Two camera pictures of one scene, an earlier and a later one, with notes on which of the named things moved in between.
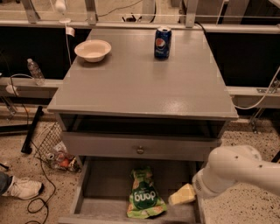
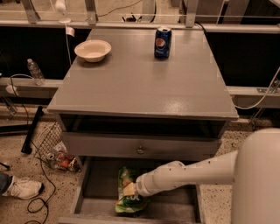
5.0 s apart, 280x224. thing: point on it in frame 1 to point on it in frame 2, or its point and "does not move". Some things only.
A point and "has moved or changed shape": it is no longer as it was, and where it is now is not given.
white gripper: x=200 y=182 to x=142 y=185
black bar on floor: x=27 y=147 does not move
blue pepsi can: x=162 y=42 does not move
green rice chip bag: x=144 y=199 has moved or changed shape
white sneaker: x=24 y=188 does not move
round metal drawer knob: x=140 y=151 does not move
